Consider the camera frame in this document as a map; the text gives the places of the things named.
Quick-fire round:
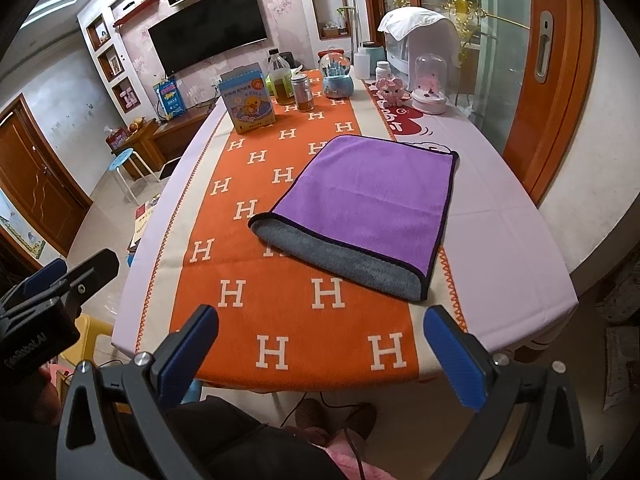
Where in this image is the metal lid glass jar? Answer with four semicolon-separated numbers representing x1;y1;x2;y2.
291;73;314;113

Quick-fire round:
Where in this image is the yellow plastic stool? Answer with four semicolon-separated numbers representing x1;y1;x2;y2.
60;313;113;366

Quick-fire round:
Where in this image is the black wall television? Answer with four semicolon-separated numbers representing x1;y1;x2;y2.
149;0;268;75

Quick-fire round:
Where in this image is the black cable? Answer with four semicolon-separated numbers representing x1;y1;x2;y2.
276;391;367;480

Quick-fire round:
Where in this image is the blue duck carton box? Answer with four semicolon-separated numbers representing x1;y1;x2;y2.
218;63;276;134

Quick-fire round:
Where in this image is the wooden TV cabinet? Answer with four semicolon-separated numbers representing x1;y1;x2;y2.
105;106;210;172

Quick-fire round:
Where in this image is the white plastic jar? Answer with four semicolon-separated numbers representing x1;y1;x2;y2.
352;52;371;80

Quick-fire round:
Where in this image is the small white pill bottle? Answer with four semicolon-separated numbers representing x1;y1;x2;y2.
375;61;392;81

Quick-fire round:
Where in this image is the blue snow globe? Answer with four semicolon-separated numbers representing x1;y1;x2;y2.
319;51;354;100

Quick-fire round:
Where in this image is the clear oil bottle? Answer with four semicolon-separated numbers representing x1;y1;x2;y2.
268;48;295;105

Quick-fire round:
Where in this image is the blue round stool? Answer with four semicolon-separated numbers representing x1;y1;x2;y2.
107;147;161;206

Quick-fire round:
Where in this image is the orange H-pattern table runner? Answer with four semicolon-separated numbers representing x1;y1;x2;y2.
130;84;439;391

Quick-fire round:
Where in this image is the brown wooden door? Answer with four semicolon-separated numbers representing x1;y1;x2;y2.
1;96;92;257

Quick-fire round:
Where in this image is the white wall shelf unit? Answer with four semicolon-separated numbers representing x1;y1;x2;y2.
77;6;156;125

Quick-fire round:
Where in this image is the glass dome on white base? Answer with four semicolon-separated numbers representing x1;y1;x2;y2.
411;53;448;115

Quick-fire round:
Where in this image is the teal canister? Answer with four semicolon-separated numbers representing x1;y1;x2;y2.
360;41;386;74

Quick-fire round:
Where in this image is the blue poster box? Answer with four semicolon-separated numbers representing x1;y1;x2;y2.
153;76;186;122

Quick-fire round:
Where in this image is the purple and grey towel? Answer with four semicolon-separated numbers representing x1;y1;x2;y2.
247;136;459;302

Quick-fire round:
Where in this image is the white appliance with cloth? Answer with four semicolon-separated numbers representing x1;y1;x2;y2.
378;6;461;90

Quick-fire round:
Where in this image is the wooden sliding door frame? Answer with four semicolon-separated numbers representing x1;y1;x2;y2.
503;0;598;204

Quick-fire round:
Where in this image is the pink toy figurine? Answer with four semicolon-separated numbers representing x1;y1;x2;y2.
375;76;408;108

